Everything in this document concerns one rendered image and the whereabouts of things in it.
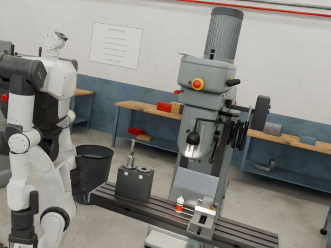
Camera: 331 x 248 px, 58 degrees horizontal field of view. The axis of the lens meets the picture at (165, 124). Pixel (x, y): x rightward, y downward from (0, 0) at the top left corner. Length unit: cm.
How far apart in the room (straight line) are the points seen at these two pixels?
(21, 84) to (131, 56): 539
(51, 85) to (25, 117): 18
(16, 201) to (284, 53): 526
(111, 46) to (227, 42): 504
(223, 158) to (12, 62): 150
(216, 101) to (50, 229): 105
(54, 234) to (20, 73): 79
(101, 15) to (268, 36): 349
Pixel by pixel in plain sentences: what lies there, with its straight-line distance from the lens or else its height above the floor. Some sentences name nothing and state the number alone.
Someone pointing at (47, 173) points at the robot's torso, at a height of 125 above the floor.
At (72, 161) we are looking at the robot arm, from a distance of 176.
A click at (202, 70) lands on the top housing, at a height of 183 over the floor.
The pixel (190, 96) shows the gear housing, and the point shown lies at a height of 168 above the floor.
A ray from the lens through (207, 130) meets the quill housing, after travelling 170.
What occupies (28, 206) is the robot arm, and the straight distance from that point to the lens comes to 142.
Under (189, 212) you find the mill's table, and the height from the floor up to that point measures 93.
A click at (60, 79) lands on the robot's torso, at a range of 135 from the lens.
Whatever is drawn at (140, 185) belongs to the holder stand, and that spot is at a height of 103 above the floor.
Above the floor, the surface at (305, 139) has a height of 96.
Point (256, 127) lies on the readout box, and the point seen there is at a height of 153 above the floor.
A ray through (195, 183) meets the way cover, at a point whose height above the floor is 101.
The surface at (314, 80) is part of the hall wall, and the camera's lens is 598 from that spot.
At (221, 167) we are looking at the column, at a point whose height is 117.
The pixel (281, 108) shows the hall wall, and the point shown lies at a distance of 596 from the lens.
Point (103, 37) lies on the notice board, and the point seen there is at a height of 207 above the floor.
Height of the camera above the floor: 186
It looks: 12 degrees down
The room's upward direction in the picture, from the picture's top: 10 degrees clockwise
